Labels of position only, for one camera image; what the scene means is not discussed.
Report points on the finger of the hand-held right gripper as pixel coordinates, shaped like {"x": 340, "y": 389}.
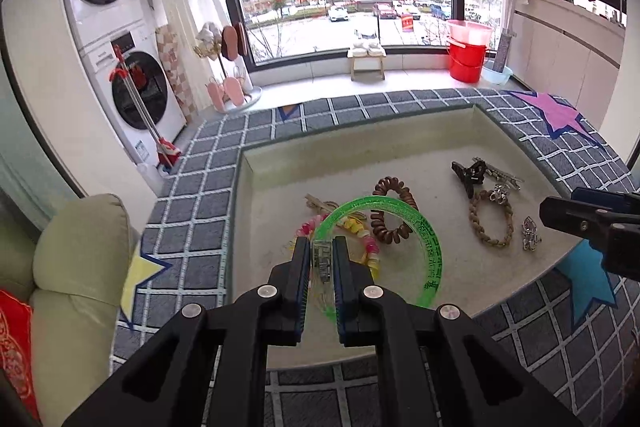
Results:
{"x": 575, "y": 214}
{"x": 600, "y": 197}

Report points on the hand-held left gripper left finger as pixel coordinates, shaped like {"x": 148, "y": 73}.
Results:
{"x": 302, "y": 272}

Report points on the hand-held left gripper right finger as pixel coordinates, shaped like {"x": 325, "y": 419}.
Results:
{"x": 341, "y": 277}

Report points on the long silver hair clip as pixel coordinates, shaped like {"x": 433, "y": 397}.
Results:
{"x": 502, "y": 177}

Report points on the green transparent bangle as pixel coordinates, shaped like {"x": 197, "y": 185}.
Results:
{"x": 430, "y": 247}

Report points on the green jewelry tray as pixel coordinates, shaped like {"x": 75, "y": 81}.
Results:
{"x": 430, "y": 147}

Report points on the beige hair clip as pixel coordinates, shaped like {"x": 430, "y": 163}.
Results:
{"x": 320, "y": 204}

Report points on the blue star patch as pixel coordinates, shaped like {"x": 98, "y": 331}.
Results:
{"x": 592, "y": 282}

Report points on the purple star patch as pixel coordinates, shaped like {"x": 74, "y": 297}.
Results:
{"x": 557, "y": 109}

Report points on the black claw hair clip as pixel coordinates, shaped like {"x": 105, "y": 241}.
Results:
{"x": 467, "y": 174}

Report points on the grey checked mat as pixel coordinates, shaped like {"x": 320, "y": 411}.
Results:
{"x": 200, "y": 187}

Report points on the blue basin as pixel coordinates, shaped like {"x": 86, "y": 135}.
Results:
{"x": 497, "y": 76}

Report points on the yellow star patch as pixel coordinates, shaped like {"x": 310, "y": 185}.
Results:
{"x": 140, "y": 277}

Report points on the grey brush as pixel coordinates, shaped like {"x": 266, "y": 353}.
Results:
{"x": 502, "y": 47}

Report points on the red bucket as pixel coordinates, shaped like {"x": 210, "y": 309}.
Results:
{"x": 467, "y": 59}

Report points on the pink slipper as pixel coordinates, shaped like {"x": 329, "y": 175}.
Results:
{"x": 232, "y": 89}
{"x": 216, "y": 97}

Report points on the small wooden stool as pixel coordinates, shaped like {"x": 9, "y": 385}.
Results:
{"x": 367, "y": 67}

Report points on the slipper rack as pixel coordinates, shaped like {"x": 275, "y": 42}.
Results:
{"x": 225, "y": 67}

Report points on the red mop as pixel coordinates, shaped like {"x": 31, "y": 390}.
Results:
{"x": 142, "y": 107}

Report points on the beige sofa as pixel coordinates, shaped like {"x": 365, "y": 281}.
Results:
{"x": 65, "y": 282}

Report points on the white washing machine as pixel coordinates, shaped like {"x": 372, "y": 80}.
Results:
{"x": 142, "y": 92}

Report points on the brown slipper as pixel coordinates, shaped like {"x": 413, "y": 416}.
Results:
{"x": 231, "y": 42}

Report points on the beige patterned panel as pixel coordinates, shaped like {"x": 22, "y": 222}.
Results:
{"x": 175, "y": 67}

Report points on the white fluffy slipper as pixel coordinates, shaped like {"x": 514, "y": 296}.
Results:
{"x": 207, "y": 34}

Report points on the red patterned cushion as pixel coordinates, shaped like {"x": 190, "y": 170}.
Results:
{"x": 15, "y": 347}

